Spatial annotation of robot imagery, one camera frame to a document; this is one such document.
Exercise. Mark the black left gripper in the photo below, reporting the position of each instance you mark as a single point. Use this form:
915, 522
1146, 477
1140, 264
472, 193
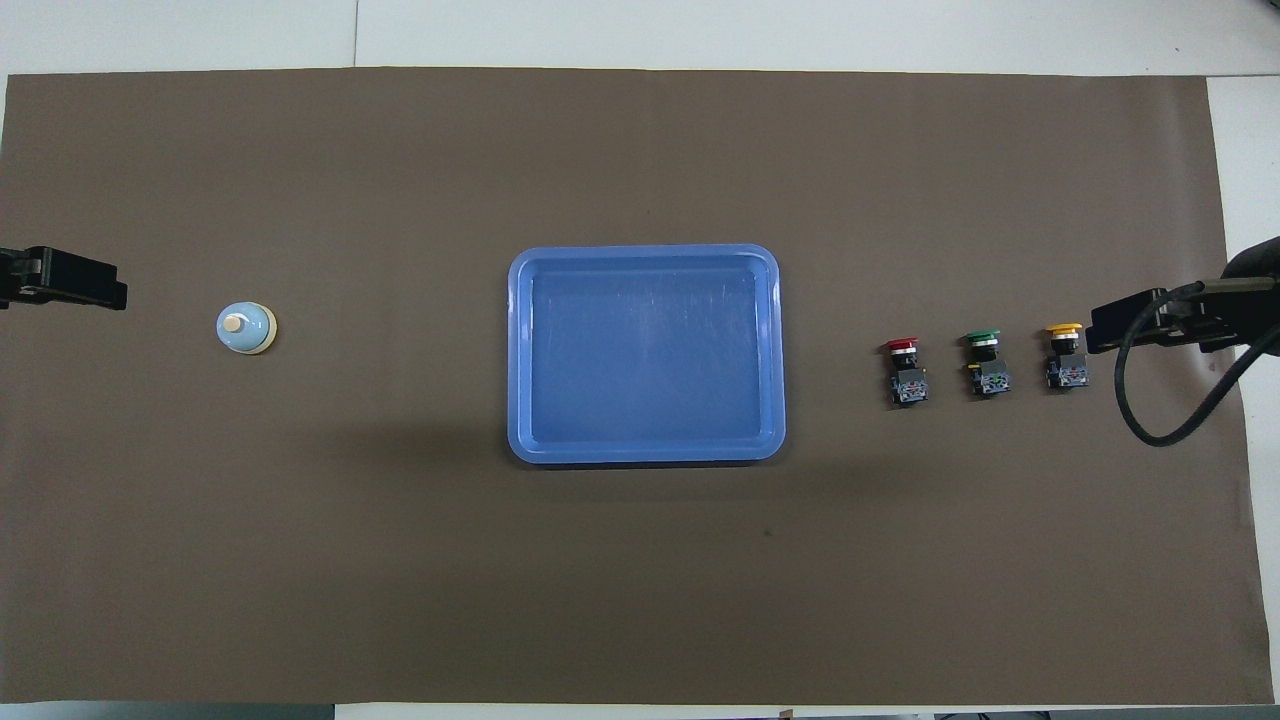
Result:
22, 278

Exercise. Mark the yellow push button switch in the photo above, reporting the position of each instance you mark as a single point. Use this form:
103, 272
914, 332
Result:
1068, 372

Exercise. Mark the blue plastic tray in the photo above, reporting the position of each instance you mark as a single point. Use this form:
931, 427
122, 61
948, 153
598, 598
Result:
640, 360

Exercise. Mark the red push button switch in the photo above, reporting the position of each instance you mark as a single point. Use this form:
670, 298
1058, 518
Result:
908, 385

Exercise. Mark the green push button switch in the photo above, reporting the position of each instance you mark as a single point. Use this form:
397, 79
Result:
990, 378

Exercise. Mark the light blue service bell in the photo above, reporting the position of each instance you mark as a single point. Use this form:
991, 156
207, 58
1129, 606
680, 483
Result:
243, 330

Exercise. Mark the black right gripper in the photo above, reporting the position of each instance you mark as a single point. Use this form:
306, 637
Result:
1250, 300

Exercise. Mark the brown table mat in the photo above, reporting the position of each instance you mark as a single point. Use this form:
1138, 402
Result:
400, 550

